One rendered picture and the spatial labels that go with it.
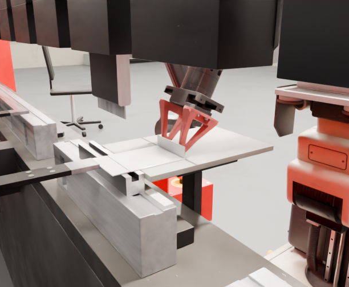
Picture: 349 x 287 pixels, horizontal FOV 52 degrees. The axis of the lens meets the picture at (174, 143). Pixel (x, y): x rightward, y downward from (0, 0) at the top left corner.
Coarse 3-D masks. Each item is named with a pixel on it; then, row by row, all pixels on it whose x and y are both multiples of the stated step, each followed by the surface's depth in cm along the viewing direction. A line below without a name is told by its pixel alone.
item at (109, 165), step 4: (104, 156) 60; (96, 160) 58; (100, 160) 58; (104, 160) 58; (108, 160) 58; (112, 160) 58; (100, 164) 57; (104, 164) 57; (108, 164) 57; (112, 164) 57; (116, 164) 57; (104, 168) 55; (108, 168) 55; (112, 168) 55; (116, 168) 55; (120, 168) 55; (124, 168) 55; (108, 172) 53; (112, 172) 53; (116, 172) 53; (120, 172) 53; (124, 172) 53; (128, 172) 54; (112, 176) 52
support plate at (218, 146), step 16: (112, 144) 67; (128, 144) 67; (144, 144) 67; (208, 144) 67; (224, 144) 67; (240, 144) 67; (256, 144) 67; (192, 160) 59; (208, 160) 59; (224, 160) 60; (144, 176) 54; (160, 176) 53
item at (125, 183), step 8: (80, 144) 67; (96, 144) 67; (80, 152) 67; (88, 152) 64; (96, 152) 66; (104, 152) 63; (104, 176) 59; (120, 176) 54; (128, 176) 53; (136, 176) 54; (112, 184) 57; (120, 184) 54; (128, 184) 53; (136, 184) 53; (128, 192) 53; (136, 192) 54
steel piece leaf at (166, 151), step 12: (168, 144) 63; (108, 156) 60; (120, 156) 60; (132, 156) 60; (144, 156) 60; (156, 156) 60; (168, 156) 60; (180, 156) 60; (132, 168) 55; (144, 168) 55
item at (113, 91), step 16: (96, 64) 55; (112, 64) 50; (128, 64) 50; (96, 80) 56; (112, 80) 51; (128, 80) 51; (96, 96) 58; (112, 96) 52; (128, 96) 52; (112, 112) 55
